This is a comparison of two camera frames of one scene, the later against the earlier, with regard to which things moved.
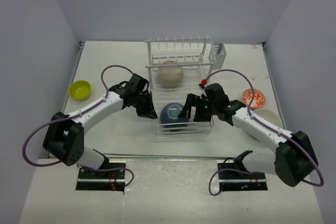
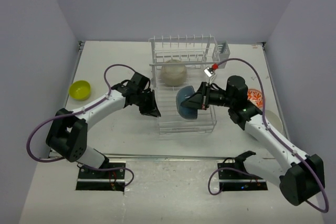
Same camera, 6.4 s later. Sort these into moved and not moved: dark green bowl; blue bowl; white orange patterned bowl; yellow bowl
Moved: blue bowl
Not moved: dark green bowl; white orange patterned bowl; yellow bowl
